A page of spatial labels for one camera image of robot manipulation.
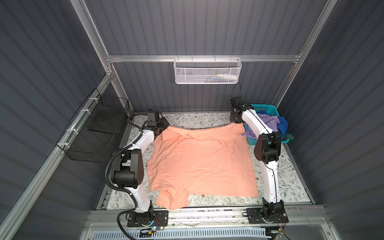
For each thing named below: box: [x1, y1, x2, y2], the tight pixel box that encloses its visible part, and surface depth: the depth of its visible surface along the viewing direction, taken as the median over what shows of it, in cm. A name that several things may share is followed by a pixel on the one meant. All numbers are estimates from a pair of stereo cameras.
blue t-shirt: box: [256, 110, 289, 140], surface depth 96 cm
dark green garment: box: [282, 132, 295, 141], surface depth 93 cm
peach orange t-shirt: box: [147, 123, 259, 211], surface depth 93 cm
